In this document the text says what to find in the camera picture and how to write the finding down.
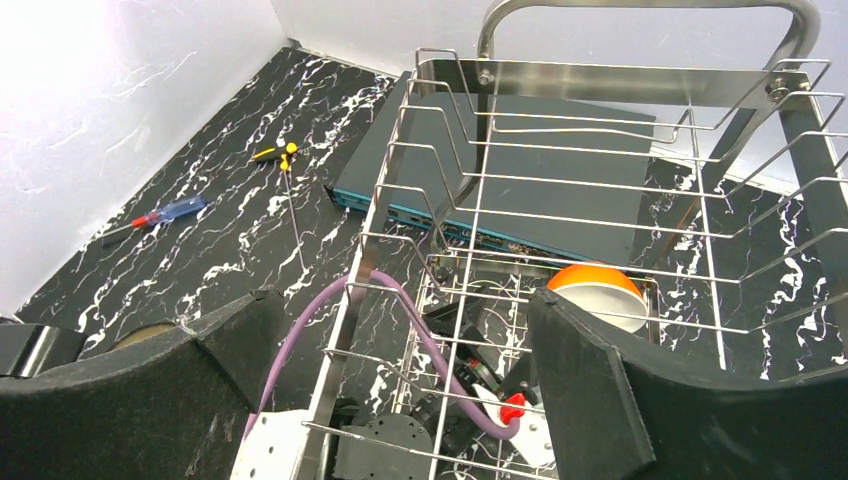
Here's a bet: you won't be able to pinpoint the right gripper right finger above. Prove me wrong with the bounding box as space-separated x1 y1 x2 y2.
527 289 847 479

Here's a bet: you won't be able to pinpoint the blue red screwdriver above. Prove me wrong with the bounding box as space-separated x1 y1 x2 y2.
94 196 208 247

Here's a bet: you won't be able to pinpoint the dark blue gold bowl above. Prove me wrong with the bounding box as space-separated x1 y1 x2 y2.
109 322 176 352

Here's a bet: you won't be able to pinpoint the dark grey network switch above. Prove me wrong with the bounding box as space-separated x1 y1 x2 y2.
328 76 655 266

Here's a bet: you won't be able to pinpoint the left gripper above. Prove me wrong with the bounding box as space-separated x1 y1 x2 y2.
1 323 87 378

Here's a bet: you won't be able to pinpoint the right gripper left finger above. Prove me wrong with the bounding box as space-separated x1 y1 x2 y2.
1 290 287 479

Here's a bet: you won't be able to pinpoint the steel wire dish rack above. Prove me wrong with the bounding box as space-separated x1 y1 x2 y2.
292 1 847 479

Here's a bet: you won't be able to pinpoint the orange bowl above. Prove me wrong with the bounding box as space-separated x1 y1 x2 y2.
547 264 650 333

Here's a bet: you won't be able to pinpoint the yellow black pliers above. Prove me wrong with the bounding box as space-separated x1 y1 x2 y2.
250 142 299 172

